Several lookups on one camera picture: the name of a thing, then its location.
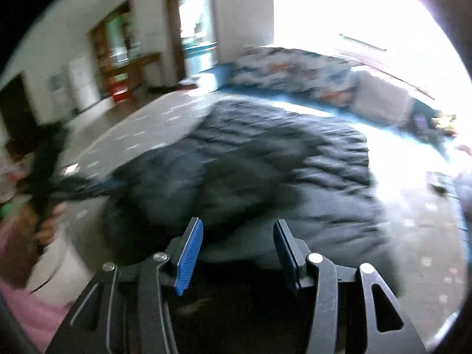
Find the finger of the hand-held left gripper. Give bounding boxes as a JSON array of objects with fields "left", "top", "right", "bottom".
[{"left": 61, "top": 179, "right": 124, "bottom": 201}]

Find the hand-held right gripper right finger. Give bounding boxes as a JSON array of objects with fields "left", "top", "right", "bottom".
[{"left": 273, "top": 219, "right": 428, "bottom": 354}]

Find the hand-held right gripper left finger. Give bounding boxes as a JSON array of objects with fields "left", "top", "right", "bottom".
[{"left": 46, "top": 217, "right": 204, "bottom": 354}]

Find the black puffer coat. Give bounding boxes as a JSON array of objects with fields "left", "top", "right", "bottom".
[{"left": 55, "top": 98, "right": 404, "bottom": 296}]

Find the person's left hand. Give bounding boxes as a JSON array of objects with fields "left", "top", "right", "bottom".
[{"left": 34, "top": 204, "right": 66, "bottom": 247}]

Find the white refrigerator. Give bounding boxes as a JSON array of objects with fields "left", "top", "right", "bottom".
[{"left": 66, "top": 56, "right": 101, "bottom": 110}]

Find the red plastic stool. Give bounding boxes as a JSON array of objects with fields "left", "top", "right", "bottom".
[{"left": 111, "top": 77, "right": 131, "bottom": 103}]

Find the grey star quilted mattress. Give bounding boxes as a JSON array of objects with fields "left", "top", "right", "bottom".
[{"left": 63, "top": 94, "right": 469, "bottom": 340}]

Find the wooden desk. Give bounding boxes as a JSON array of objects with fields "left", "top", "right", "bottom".
[{"left": 107, "top": 52, "right": 163, "bottom": 93}]

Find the wooden display cabinet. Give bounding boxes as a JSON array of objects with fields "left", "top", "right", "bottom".
[{"left": 90, "top": 0, "right": 135, "bottom": 74}]

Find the blue bed sheet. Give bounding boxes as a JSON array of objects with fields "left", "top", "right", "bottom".
[{"left": 217, "top": 63, "right": 461, "bottom": 178}]

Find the blue cabinet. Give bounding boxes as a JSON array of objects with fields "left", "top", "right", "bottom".
[{"left": 182, "top": 42, "right": 216, "bottom": 67}]

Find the butterfly print pillow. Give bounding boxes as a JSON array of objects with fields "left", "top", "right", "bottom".
[
  {"left": 291, "top": 50, "right": 360, "bottom": 100},
  {"left": 232, "top": 47, "right": 296, "bottom": 89}
]

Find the white pillow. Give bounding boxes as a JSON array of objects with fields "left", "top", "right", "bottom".
[{"left": 352, "top": 70, "right": 417, "bottom": 126}]

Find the brown door frame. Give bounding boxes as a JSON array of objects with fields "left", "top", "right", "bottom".
[{"left": 164, "top": 0, "right": 222, "bottom": 82}]

